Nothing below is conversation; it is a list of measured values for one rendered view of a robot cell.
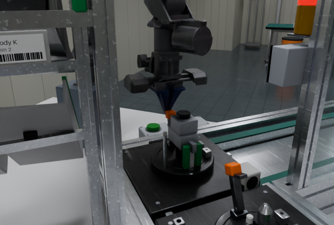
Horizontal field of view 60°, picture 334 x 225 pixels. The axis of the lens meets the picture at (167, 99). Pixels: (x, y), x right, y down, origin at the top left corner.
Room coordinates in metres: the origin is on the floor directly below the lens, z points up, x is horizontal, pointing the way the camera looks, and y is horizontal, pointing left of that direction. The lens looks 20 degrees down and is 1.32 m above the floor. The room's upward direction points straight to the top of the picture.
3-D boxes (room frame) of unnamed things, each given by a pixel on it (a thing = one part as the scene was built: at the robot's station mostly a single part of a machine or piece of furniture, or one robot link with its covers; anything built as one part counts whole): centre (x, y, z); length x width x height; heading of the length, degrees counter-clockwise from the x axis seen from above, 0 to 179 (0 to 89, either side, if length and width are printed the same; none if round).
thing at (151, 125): (0.77, 0.04, 0.96); 0.04 x 0.04 x 0.02
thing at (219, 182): (0.56, -0.03, 0.96); 0.24 x 0.24 x 0.02; 24
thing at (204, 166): (0.56, -0.03, 0.98); 0.14 x 0.14 x 0.02
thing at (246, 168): (0.51, -0.16, 0.97); 0.05 x 0.05 x 0.04; 24
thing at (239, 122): (0.82, -0.22, 0.91); 0.89 x 0.06 x 0.11; 114
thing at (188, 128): (0.55, -0.04, 1.06); 0.08 x 0.04 x 0.07; 24
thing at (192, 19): (0.61, -0.03, 1.27); 0.12 x 0.08 x 0.11; 44
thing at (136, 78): (0.64, 0.00, 1.17); 0.19 x 0.06 x 0.08; 114
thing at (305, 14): (0.53, -0.26, 1.29); 0.05 x 0.05 x 0.05
